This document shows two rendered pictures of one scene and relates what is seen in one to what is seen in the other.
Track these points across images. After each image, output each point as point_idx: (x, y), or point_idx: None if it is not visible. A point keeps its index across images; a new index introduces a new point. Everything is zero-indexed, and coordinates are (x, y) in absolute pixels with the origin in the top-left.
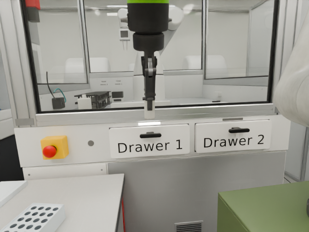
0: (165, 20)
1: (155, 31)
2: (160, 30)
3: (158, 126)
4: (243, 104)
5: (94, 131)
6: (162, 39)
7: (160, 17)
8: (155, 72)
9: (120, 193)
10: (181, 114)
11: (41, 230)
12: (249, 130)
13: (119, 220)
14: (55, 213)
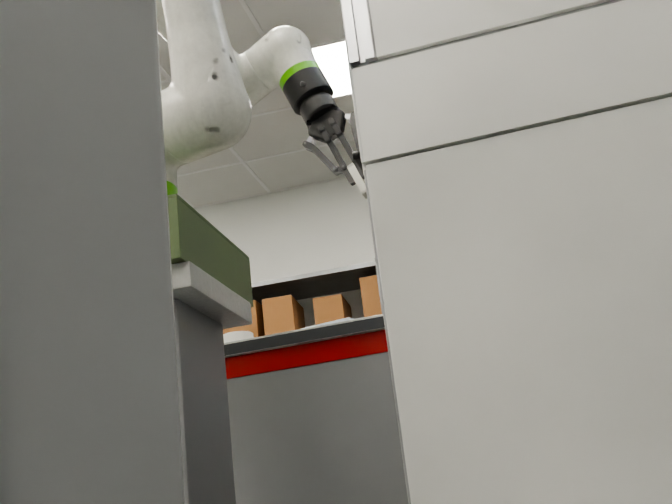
0: (292, 93)
1: (293, 109)
2: (293, 105)
3: None
4: None
5: None
6: (304, 107)
7: (288, 96)
8: (304, 146)
9: (376, 315)
10: None
11: (317, 325)
12: (352, 154)
13: (389, 364)
14: (336, 320)
